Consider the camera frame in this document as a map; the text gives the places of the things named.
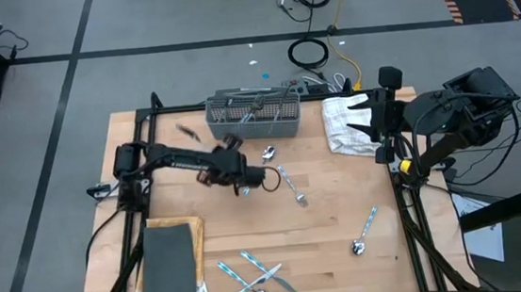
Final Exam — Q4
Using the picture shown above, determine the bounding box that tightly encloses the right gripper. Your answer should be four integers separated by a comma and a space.
344, 86, 410, 146

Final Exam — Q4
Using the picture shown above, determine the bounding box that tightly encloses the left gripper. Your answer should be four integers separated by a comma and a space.
211, 146, 269, 200

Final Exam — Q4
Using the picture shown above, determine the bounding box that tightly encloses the silver fork teal patterned handle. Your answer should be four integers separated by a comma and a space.
274, 161, 309, 211
236, 100, 265, 124

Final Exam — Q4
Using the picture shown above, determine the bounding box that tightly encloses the dark brown utensil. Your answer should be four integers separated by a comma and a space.
174, 122, 203, 146
250, 92, 268, 112

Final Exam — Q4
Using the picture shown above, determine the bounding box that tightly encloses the grey plastic silverware basket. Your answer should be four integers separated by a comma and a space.
202, 82, 305, 146

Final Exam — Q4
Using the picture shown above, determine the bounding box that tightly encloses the white folded towel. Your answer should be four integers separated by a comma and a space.
320, 91, 385, 161

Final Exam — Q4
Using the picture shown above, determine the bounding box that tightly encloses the small silver spoon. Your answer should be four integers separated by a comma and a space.
259, 144, 278, 163

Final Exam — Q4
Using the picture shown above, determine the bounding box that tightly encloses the grey power strip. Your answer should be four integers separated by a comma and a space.
281, 75, 333, 99

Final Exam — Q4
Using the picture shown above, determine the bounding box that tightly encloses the dark grey mat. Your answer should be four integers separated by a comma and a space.
134, 221, 200, 292

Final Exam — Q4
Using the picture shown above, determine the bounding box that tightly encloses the white paper sheet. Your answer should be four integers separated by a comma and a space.
451, 188, 507, 267

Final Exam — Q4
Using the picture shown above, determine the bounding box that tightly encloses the black desk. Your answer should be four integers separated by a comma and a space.
455, 179, 521, 292

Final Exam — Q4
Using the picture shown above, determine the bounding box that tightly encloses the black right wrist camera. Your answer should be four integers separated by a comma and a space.
377, 65, 405, 92

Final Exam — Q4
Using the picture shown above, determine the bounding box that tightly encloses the silver knife teal patterned handle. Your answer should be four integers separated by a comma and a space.
239, 245, 302, 292
214, 262, 285, 292

